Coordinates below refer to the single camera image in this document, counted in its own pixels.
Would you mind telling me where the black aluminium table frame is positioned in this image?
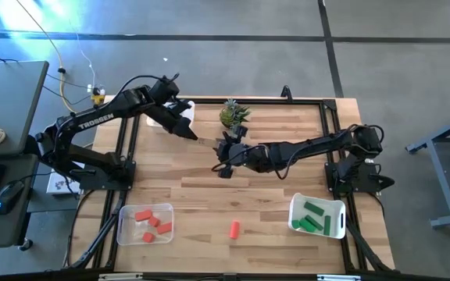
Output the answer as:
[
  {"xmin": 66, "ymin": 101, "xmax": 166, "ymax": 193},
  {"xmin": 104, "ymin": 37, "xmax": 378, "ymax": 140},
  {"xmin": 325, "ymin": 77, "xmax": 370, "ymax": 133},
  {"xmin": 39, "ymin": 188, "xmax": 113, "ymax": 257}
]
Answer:
[{"xmin": 68, "ymin": 95, "xmax": 396, "ymax": 274}]

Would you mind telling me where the silver metal bracket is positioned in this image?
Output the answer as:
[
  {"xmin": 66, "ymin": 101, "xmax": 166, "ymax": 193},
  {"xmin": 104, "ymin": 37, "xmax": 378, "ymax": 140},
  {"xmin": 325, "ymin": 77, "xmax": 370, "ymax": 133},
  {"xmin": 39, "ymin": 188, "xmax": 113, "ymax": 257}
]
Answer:
[
  {"xmin": 316, "ymin": 274, "xmax": 363, "ymax": 281},
  {"xmin": 98, "ymin": 272, "xmax": 144, "ymax": 281}
]

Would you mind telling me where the clear plastic bin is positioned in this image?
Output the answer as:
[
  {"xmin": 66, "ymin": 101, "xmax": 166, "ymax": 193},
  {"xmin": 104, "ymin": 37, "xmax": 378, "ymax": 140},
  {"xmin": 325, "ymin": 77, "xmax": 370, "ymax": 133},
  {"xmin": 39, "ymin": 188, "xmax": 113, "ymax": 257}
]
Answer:
[{"xmin": 116, "ymin": 202, "xmax": 175, "ymax": 247}]

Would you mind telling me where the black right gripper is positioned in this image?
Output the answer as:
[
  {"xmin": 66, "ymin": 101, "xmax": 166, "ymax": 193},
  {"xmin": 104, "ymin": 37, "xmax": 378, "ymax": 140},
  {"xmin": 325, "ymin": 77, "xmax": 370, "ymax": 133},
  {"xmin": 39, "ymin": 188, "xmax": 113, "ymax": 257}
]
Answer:
[{"xmin": 213, "ymin": 124, "xmax": 267, "ymax": 180}]

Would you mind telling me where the white printed booklet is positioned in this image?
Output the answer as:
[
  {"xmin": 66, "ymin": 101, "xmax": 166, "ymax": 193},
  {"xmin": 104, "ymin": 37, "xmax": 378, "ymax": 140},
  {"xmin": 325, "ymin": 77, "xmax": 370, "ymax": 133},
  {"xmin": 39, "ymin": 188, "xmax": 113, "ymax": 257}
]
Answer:
[{"xmin": 46, "ymin": 155, "xmax": 82, "ymax": 195}]

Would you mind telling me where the yellow power cable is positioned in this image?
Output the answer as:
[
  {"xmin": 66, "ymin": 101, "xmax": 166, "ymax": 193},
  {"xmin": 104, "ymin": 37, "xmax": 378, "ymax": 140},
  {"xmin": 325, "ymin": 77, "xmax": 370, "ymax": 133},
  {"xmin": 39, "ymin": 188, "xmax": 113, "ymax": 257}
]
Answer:
[{"xmin": 15, "ymin": 0, "xmax": 105, "ymax": 118}]

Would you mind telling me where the white plastic bin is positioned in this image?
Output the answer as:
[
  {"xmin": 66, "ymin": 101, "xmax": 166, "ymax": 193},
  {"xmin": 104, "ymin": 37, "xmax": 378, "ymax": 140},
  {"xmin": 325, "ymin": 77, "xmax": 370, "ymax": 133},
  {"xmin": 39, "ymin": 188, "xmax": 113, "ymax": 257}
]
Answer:
[
  {"xmin": 145, "ymin": 99, "xmax": 196, "ymax": 136},
  {"xmin": 287, "ymin": 192, "xmax": 347, "ymax": 240}
]

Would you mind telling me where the grey metal table frame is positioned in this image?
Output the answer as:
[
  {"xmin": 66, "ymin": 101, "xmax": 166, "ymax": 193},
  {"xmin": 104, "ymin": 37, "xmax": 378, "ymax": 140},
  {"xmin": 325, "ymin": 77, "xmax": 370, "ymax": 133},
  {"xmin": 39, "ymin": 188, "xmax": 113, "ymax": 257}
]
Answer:
[{"xmin": 405, "ymin": 108, "xmax": 450, "ymax": 229}]

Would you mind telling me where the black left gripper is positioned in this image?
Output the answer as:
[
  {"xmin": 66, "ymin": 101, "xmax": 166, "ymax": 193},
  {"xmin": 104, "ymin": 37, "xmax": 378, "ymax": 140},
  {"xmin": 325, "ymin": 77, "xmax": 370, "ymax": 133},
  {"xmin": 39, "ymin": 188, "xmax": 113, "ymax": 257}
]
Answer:
[{"xmin": 148, "ymin": 79, "xmax": 199, "ymax": 140}]

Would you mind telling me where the black computer mouse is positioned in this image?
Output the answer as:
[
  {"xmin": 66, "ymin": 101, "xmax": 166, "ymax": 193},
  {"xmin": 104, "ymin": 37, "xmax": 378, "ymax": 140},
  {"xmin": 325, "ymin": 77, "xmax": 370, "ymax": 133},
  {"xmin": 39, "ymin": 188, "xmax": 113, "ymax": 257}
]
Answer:
[{"xmin": 0, "ymin": 179, "xmax": 26, "ymax": 215}]

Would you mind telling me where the potted succulent plant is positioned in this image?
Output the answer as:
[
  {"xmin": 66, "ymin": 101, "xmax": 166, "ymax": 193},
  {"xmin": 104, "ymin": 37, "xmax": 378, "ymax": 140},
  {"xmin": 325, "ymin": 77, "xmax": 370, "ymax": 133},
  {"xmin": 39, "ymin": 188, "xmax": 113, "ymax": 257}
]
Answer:
[{"xmin": 219, "ymin": 98, "xmax": 252, "ymax": 136}]

